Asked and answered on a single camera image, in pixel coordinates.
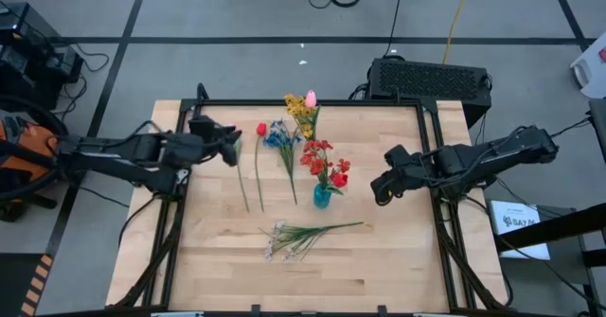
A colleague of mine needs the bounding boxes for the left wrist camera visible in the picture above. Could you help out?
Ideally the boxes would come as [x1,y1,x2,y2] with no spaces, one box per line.
[188,114,217,141]

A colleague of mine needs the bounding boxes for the red flower bunch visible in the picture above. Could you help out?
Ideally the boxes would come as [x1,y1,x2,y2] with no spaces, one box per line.
[298,139,352,195]

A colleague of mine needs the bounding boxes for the pink tulip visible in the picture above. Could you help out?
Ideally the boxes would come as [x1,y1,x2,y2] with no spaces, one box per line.
[304,89,319,119]

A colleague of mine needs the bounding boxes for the yellow cable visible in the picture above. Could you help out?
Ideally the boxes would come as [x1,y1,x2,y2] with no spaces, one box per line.
[442,0,475,65]

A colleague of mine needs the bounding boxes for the black cart frame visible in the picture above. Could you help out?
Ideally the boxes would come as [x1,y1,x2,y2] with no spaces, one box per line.
[491,202,606,317]

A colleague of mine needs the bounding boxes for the orange and black equipment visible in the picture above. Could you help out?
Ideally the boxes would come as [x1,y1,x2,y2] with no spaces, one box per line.
[0,94,70,223]

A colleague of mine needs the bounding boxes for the black aluminium table frame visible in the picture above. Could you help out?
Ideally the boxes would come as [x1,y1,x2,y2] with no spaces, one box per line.
[106,82,511,317]

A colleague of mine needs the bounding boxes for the white flower bunch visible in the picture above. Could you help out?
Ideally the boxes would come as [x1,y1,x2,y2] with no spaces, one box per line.
[258,220,365,264]

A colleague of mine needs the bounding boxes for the blue flower bunch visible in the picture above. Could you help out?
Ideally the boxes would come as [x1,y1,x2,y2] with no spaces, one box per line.
[262,119,303,206]

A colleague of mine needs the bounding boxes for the black hanging cable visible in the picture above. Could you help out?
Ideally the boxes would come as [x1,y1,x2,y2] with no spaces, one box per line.
[383,0,406,58]

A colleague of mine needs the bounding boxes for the yellow flower bunch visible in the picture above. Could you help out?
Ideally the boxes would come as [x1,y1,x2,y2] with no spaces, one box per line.
[283,93,322,141]

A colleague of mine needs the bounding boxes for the clear glass vase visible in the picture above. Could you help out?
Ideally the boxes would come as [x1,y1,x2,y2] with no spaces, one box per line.
[296,115,324,143]

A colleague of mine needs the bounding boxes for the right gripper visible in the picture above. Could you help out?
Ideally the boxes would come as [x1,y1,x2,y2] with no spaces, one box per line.
[370,144,451,207]

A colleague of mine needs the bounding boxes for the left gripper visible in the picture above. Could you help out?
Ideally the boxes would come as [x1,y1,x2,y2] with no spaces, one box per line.
[163,125,243,167]

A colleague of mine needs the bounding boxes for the black computer case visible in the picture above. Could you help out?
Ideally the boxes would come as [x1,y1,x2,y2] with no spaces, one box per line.
[367,57,493,129]

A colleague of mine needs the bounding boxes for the teal glass vase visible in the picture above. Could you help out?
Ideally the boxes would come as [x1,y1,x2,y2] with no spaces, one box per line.
[312,183,334,210]

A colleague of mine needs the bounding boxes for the white device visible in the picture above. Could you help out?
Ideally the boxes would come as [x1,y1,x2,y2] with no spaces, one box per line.
[570,44,606,99]

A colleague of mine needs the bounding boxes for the black electronics box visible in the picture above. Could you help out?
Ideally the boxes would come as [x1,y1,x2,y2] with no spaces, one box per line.
[0,2,84,113]

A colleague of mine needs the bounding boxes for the white paper sheet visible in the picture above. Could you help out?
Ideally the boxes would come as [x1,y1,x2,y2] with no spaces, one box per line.
[489,199,553,261]

